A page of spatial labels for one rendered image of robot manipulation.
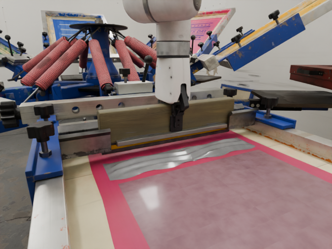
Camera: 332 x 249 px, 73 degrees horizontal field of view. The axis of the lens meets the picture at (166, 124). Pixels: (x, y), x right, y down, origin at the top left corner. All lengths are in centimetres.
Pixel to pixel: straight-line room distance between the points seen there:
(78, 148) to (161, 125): 19
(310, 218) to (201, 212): 15
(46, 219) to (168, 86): 33
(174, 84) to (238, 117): 23
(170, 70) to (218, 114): 20
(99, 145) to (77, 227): 19
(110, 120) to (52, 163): 14
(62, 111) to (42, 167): 31
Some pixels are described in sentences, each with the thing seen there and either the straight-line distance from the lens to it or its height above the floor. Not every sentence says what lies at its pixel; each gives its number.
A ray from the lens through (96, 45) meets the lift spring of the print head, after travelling 111.
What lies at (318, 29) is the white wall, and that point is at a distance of 265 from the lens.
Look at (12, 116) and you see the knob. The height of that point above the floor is 102.
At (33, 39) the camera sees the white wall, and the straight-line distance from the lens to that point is 461.
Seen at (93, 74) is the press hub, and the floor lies 107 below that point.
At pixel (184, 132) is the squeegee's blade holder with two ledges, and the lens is 54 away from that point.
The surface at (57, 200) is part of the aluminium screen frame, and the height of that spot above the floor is 99.
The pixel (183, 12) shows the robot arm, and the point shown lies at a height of 124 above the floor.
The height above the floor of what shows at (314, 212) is 96.
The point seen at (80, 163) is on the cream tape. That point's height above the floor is 96.
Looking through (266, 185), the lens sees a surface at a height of 96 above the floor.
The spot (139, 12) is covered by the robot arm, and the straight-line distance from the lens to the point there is 45.
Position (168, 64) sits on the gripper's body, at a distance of 49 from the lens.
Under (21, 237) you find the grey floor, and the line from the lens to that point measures 193.
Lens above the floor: 118
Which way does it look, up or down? 18 degrees down
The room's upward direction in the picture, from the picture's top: straight up
